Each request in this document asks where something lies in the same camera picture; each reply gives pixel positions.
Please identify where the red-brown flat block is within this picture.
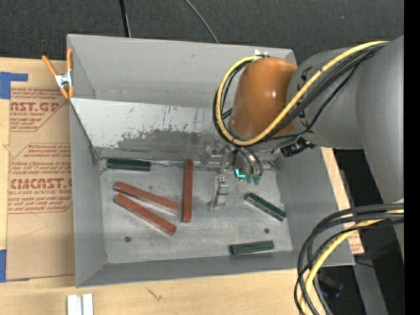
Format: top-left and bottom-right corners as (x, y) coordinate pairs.
(112, 180), (181, 214)
(180, 159), (195, 224)
(113, 193), (179, 237)

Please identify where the black cylinder on white bracket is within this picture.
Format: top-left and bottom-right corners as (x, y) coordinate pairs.
(272, 137), (316, 158)

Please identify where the grey metal bin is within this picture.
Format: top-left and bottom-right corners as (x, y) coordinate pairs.
(66, 33), (357, 288)

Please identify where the brown cardboard board, red print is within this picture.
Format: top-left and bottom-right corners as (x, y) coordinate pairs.
(0, 56), (366, 282)

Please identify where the dark green flat block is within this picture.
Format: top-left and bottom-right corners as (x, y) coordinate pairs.
(228, 240), (276, 256)
(106, 157), (152, 173)
(243, 192), (287, 223)

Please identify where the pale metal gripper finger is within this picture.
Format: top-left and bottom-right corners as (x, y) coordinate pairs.
(209, 175), (230, 210)
(206, 145), (228, 174)

